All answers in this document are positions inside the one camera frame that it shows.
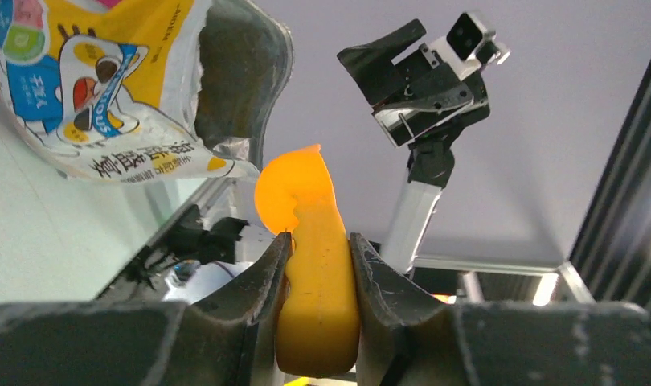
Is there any yellow plastic scoop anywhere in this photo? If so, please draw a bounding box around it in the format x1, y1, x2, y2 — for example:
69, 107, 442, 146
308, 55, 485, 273
254, 144, 360, 378

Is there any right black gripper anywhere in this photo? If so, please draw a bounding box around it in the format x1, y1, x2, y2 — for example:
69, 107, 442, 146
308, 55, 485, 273
337, 18, 490, 147

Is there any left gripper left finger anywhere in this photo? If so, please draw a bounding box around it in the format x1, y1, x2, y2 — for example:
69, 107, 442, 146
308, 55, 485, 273
0, 232, 292, 385

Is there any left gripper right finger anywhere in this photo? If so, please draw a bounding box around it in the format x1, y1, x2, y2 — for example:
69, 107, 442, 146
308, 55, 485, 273
350, 233, 651, 385

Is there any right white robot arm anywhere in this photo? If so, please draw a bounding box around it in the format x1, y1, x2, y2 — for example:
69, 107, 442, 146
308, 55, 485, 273
337, 11, 510, 274

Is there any pet food bag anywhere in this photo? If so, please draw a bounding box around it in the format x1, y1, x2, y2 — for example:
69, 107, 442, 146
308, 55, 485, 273
0, 1, 293, 184

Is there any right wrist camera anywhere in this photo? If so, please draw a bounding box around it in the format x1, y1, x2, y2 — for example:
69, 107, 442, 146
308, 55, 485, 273
428, 10, 511, 81

